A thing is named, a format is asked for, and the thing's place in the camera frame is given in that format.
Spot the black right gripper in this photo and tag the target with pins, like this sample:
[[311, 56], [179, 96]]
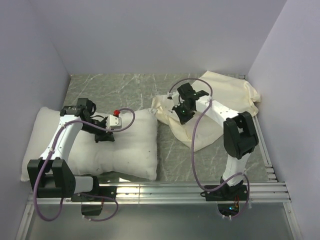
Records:
[[183, 119]]

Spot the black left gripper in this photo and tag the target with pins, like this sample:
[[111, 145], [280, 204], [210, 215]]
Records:
[[105, 136]]

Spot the cream pillowcase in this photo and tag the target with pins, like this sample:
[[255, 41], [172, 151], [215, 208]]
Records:
[[235, 94]]

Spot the white pillow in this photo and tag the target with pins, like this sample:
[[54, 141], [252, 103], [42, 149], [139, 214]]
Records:
[[134, 151]]

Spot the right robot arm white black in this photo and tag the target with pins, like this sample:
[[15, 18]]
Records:
[[239, 138]]

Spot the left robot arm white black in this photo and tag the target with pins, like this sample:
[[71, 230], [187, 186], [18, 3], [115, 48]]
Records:
[[49, 175]]

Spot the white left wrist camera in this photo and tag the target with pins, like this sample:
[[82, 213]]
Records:
[[114, 121]]

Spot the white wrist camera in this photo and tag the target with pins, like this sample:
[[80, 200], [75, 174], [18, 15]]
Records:
[[114, 121], [174, 97]]

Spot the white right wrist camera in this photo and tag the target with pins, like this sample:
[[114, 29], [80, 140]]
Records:
[[174, 97]]

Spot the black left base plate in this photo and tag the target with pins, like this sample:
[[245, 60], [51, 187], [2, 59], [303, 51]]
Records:
[[104, 193]]

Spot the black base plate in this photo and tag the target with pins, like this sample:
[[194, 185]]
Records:
[[238, 192], [104, 193]]

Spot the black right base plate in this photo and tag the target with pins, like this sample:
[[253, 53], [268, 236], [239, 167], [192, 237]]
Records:
[[238, 192]]

